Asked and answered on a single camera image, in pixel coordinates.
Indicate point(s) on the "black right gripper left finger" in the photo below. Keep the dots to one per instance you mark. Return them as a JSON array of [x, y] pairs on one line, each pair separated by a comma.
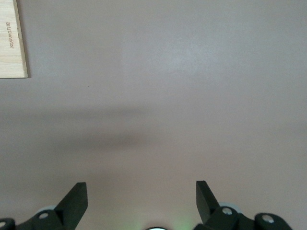
[[48, 220]]

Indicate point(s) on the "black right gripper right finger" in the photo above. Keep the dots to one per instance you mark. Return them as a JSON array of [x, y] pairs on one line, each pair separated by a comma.
[[225, 220]]

